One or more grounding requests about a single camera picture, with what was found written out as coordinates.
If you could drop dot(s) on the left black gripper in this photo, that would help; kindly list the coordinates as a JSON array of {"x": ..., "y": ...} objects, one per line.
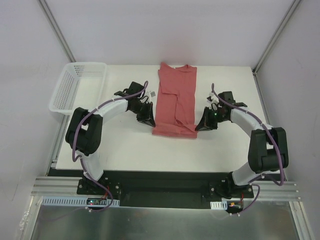
[{"x": 144, "y": 111}]

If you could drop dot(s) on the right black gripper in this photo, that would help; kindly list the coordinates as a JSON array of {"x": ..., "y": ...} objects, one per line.
[{"x": 210, "y": 116}]

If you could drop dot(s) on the pink t shirt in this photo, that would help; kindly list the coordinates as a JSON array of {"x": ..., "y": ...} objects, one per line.
[{"x": 175, "y": 105}]

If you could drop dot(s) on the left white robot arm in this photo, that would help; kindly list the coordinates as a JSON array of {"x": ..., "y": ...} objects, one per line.
[{"x": 84, "y": 133}]

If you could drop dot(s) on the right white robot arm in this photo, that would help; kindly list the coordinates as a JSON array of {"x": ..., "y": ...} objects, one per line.
[{"x": 268, "y": 148}]

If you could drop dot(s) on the white plastic basket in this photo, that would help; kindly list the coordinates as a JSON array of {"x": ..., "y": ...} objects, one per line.
[{"x": 80, "y": 84}]

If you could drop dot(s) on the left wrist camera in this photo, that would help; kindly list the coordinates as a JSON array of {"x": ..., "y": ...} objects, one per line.
[{"x": 148, "y": 96}]

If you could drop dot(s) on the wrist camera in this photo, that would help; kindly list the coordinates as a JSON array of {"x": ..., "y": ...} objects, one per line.
[
  {"x": 211, "y": 99},
  {"x": 148, "y": 96}
]

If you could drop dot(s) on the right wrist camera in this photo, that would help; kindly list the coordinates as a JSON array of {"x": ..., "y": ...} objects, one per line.
[{"x": 211, "y": 99}]

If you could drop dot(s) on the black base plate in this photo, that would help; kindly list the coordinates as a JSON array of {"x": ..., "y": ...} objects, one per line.
[{"x": 162, "y": 189}]

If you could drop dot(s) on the right white cable duct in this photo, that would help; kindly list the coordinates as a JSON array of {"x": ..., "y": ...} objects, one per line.
[{"x": 219, "y": 205}]

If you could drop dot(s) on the white cable duct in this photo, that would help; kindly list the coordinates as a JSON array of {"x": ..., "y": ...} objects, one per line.
[
  {"x": 79, "y": 201},
  {"x": 219, "y": 205}
]

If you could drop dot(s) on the aluminium rail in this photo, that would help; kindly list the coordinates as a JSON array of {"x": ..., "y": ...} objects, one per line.
[{"x": 67, "y": 187}]

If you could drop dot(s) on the left white cable duct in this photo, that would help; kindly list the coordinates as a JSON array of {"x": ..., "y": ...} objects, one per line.
[{"x": 79, "y": 201}]

